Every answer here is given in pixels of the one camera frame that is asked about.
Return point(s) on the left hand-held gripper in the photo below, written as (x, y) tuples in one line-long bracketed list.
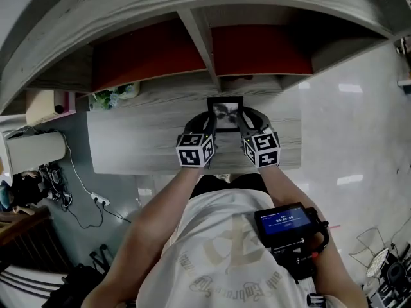
[(192, 156)]

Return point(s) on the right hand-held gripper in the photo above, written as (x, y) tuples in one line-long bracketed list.
[(263, 149)]

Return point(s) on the black framed picture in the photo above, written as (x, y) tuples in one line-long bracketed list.
[(226, 115)]

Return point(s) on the person's right forearm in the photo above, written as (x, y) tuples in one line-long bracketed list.
[(289, 191)]

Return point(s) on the person's left forearm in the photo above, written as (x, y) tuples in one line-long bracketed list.
[(154, 223)]

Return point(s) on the light wood-grain table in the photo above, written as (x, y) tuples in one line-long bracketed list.
[(135, 146)]

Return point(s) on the person's black shorts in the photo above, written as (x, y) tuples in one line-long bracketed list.
[(231, 186)]

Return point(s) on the white pot of artificial flowers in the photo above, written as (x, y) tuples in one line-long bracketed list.
[(112, 98)]

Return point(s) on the white power strip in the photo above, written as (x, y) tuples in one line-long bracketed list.
[(100, 199)]

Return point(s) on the person's white printed t-shirt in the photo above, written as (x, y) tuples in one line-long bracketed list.
[(218, 252)]

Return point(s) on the black tripod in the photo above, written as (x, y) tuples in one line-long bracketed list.
[(101, 257)]

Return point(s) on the white rounded cabinet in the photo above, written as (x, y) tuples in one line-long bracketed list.
[(35, 152)]

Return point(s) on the white patterned cushion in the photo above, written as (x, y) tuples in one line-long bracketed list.
[(377, 263)]

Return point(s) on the black backpack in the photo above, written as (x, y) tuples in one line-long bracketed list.
[(80, 287)]

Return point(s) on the dark wooden cabinet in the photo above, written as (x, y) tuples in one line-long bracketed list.
[(29, 239)]

